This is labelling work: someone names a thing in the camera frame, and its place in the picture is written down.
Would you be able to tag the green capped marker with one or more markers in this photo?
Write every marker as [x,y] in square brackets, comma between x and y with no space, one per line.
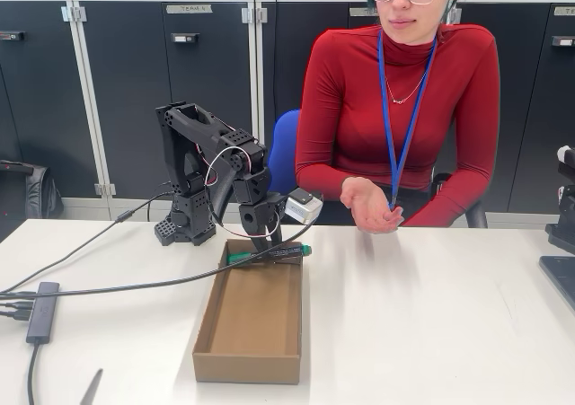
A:
[292,250]

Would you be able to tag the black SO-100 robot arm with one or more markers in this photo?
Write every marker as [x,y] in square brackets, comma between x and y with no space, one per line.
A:
[193,126]

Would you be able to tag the person's left forearm red sleeve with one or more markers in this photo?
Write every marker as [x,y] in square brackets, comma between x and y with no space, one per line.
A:
[444,207]

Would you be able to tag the idle black robot arm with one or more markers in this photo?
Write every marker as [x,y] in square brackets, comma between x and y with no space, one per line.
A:
[563,198]

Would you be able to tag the person's right forearm red sleeve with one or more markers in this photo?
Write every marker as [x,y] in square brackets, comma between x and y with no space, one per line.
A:
[314,182]

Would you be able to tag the person in red top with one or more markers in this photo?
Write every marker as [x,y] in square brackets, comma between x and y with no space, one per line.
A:
[359,108]

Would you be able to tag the person's right hand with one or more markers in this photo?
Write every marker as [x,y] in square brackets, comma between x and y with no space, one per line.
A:
[370,207]

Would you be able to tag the black chair armrest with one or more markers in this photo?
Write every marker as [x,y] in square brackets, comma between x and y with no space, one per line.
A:
[476,216]
[222,198]

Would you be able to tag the blue chair backrest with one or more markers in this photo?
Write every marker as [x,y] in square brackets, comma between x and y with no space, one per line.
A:
[285,153]

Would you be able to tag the brown cardboard box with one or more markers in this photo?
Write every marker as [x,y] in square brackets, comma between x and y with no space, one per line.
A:
[256,315]

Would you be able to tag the team 4 tape label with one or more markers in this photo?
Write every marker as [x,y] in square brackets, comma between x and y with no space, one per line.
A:
[188,9]

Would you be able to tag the grey pointed strip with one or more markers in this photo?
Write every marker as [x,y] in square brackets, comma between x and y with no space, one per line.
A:
[92,389]

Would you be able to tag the grey usb hub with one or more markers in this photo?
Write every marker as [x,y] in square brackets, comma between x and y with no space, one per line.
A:
[42,313]

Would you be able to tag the team 5 tape label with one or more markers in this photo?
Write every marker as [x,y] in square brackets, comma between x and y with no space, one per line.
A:
[361,12]

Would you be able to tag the black backpack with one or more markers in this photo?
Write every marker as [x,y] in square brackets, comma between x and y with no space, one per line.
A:
[27,189]

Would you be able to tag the black smartphone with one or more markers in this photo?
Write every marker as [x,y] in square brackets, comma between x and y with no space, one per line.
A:
[561,284]

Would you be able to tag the grey tape label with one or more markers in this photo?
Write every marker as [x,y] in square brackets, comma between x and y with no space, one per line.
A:
[565,12]

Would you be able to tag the white gripper-mounted camera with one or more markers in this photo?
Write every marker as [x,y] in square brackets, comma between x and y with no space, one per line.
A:
[303,207]

